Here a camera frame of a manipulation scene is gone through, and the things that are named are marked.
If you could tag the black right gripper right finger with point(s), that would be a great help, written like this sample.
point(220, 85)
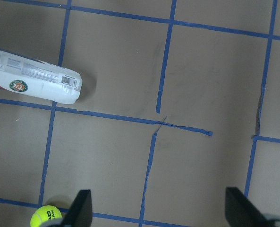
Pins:
point(240, 212)

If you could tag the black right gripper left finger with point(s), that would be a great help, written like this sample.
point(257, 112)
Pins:
point(80, 213)

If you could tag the centre Head tennis ball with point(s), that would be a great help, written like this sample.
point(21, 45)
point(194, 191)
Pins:
point(44, 214)

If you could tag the white tennis ball can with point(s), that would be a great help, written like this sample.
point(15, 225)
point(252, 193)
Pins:
point(39, 79)

